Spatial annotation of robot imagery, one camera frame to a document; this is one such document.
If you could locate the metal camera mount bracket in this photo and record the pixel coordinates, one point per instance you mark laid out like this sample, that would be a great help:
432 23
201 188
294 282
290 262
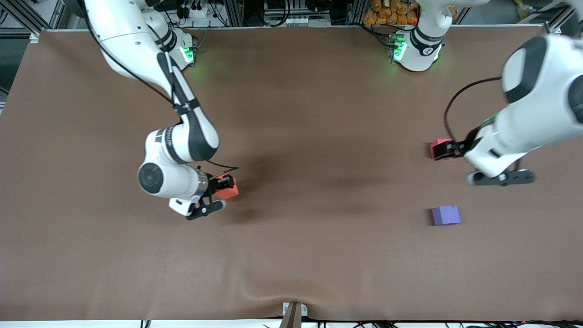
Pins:
294 315

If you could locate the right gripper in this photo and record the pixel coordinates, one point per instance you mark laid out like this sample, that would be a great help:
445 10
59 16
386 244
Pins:
212 186

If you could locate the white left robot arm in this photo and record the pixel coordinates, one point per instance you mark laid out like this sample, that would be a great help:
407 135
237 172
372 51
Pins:
537 105

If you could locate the orange foam block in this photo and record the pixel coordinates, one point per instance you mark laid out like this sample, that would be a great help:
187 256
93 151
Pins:
230 194

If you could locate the white terminal block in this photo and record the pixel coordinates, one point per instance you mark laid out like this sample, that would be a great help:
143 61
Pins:
303 21

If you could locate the white power strip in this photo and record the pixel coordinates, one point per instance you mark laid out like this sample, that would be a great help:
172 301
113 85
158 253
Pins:
200 12

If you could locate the aluminium frame profile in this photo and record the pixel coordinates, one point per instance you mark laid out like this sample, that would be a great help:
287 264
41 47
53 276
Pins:
32 18
553 25

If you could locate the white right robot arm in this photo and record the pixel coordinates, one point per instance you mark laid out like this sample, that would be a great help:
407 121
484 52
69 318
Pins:
182 141

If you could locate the bag of orange fruit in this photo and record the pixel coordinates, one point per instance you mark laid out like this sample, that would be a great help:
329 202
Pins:
391 12

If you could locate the brown table cover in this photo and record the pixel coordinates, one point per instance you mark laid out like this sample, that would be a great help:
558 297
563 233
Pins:
319 255

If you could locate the red foam block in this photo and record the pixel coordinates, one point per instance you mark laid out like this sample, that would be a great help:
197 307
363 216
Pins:
441 142

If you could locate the purple foam block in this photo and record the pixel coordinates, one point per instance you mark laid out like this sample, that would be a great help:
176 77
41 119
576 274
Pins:
446 215

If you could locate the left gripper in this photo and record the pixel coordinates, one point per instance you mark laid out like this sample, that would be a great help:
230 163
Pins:
467 140

